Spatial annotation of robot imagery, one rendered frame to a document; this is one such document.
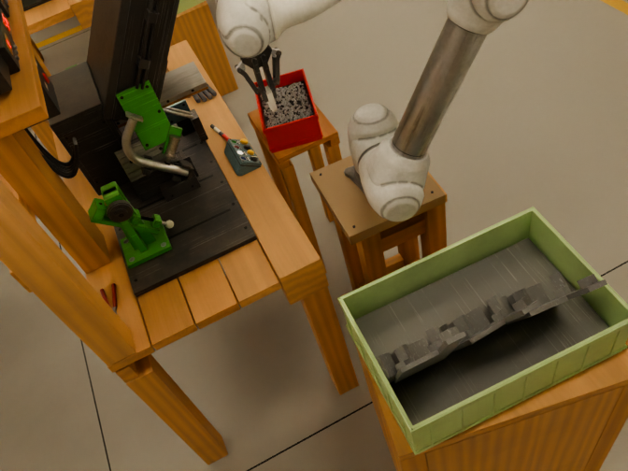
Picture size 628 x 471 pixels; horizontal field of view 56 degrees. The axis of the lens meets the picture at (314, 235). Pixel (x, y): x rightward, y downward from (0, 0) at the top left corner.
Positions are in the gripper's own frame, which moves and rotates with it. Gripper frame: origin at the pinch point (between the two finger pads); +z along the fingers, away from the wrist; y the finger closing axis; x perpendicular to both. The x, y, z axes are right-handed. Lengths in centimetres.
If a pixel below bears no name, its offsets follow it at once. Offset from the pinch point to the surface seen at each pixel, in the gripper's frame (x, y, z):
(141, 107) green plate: 39, -34, 11
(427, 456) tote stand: -86, -6, 59
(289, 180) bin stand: 34, 4, 65
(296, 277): -26, -14, 44
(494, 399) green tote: -88, 13, 41
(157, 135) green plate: 36, -33, 21
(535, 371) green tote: -88, 24, 36
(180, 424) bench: -26, -71, 92
